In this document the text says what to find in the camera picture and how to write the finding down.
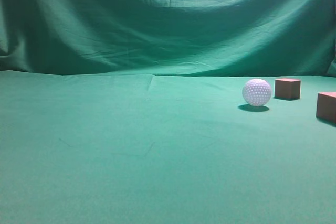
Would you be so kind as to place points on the white dimpled golf ball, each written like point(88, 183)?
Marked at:
point(257, 92)

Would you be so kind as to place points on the red-brown cube block at edge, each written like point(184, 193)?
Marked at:
point(326, 106)

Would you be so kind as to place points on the green cloth backdrop and cover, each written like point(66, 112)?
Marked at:
point(131, 111)

